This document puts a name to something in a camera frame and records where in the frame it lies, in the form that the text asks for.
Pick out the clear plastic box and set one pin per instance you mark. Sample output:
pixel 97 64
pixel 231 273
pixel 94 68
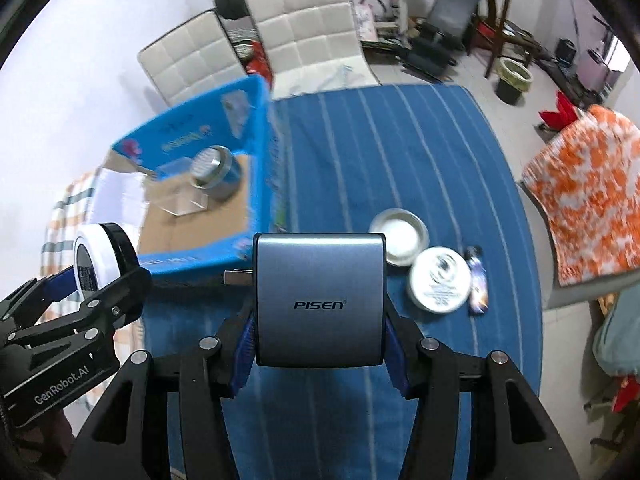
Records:
pixel 177 190

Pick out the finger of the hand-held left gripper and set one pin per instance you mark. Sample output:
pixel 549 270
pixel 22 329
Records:
pixel 112 300
pixel 57 287

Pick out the white padded chair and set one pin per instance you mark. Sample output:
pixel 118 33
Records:
pixel 192 60
pixel 305 35

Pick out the grey power adapter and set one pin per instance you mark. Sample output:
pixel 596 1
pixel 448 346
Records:
pixel 320 300

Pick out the white round jar lid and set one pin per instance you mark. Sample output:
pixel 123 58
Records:
pixel 440 280

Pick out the orange and white patterned cloth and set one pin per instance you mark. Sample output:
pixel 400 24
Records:
pixel 590 180

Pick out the brown wooden chair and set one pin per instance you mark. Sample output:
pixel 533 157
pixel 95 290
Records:
pixel 495 5

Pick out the open white round tin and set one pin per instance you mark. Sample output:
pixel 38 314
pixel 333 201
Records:
pixel 400 235

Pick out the green round pot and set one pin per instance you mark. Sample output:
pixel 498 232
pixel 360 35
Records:
pixel 514 77

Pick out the red cloth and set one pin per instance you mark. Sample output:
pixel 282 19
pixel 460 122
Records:
pixel 560 112

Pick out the blue striped tablecloth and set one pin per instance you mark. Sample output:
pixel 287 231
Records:
pixel 400 160

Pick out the pink bag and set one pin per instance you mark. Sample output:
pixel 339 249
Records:
pixel 369 17

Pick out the red bag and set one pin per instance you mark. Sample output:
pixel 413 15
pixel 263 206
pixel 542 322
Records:
pixel 260 67

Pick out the black weight bench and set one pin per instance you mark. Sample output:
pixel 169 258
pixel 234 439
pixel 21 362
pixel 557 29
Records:
pixel 452 10

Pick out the black and white tape roll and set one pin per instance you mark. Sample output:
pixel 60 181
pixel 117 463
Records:
pixel 100 255

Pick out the small dark printed tube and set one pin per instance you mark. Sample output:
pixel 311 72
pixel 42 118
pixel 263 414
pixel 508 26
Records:
pixel 477 280

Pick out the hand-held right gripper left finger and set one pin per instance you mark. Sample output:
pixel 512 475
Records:
pixel 243 360

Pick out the light blue garment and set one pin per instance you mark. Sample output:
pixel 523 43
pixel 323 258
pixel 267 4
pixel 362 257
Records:
pixel 620 330

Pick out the round metal tin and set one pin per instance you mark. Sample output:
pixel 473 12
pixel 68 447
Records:
pixel 215 172

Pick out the checkered cloth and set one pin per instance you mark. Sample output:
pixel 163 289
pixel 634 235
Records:
pixel 67 220

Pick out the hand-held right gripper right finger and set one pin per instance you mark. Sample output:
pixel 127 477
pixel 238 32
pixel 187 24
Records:
pixel 395 360

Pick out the blue cardboard box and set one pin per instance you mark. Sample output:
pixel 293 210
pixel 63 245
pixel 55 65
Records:
pixel 200 130

